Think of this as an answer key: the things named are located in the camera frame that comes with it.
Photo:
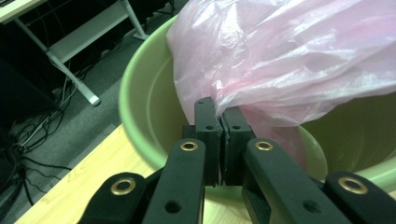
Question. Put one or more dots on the white metal desk frame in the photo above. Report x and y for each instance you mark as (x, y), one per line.
(77, 34)

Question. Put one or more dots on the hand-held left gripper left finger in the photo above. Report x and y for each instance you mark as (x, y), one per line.
(202, 149)

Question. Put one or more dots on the pink plastic bag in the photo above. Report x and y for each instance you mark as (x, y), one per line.
(280, 62)

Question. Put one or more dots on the green plastic bucket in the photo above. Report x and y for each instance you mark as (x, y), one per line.
(146, 102)

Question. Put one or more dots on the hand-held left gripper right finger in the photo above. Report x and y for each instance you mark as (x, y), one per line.
(236, 155)

